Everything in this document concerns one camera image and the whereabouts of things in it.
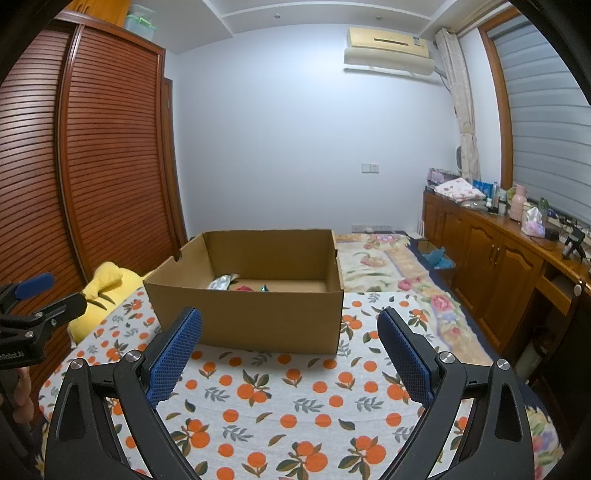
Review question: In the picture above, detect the black device on stand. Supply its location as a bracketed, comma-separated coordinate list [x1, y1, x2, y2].
[561, 227, 586, 259]

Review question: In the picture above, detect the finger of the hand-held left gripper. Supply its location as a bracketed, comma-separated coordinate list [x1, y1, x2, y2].
[0, 273, 55, 315]
[32, 293, 88, 330]

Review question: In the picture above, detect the person's left hand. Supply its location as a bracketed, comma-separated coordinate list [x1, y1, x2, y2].
[11, 367, 34, 423]

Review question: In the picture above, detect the floral blanket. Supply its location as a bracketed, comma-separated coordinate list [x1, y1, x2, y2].
[335, 232, 566, 462]

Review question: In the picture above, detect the yellow plush toy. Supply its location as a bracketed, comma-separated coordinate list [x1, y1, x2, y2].
[68, 261, 148, 342]

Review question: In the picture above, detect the wall air conditioner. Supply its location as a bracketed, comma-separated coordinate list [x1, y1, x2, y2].
[343, 27, 435, 77]

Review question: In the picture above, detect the pink tissue pack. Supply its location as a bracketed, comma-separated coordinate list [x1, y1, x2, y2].
[521, 206, 546, 237]

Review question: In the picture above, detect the brown louvred wooden wardrobe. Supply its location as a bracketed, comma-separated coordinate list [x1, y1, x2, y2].
[0, 18, 190, 407]

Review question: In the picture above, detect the pale floral curtain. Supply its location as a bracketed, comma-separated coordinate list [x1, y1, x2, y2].
[436, 28, 482, 183]

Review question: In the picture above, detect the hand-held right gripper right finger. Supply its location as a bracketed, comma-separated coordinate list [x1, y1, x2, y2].
[377, 306, 536, 480]

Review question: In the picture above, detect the folded floral cloth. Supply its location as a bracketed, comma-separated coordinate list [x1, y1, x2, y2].
[434, 178, 485, 204]

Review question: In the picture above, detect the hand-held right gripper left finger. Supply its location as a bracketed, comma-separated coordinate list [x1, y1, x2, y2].
[44, 306, 204, 480]

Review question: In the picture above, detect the purple patterned box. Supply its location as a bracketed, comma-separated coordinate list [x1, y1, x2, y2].
[427, 167, 458, 188]

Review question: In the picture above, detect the brown cardboard box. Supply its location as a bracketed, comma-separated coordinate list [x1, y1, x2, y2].
[143, 229, 345, 355]

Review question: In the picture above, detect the orange fruit print blanket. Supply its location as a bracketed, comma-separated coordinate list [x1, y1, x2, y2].
[39, 286, 532, 480]

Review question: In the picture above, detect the long wooden cabinet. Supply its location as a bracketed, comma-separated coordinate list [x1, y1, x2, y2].
[422, 189, 591, 356]

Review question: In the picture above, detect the dark wooden chair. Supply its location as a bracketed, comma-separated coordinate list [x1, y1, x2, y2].
[526, 272, 591, 388]

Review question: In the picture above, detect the silver packet with white pieces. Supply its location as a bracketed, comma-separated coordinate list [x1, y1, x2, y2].
[206, 273, 241, 291]

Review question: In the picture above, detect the teal plastic bag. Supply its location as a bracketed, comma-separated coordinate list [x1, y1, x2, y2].
[424, 247, 455, 268]

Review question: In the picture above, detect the wooden overhead cabinet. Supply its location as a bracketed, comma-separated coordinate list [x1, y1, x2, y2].
[69, 0, 130, 28]

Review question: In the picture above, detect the clear green-lidded storage box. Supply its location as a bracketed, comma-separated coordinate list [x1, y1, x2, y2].
[124, 4, 158, 42]

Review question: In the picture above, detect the wooden window with grey blind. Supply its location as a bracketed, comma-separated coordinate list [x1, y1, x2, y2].
[478, 14, 591, 217]

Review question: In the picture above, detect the pink bottle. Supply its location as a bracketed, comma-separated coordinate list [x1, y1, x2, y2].
[509, 185, 528, 220]

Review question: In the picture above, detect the white container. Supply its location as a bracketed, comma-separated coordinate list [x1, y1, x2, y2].
[514, 328, 544, 380]

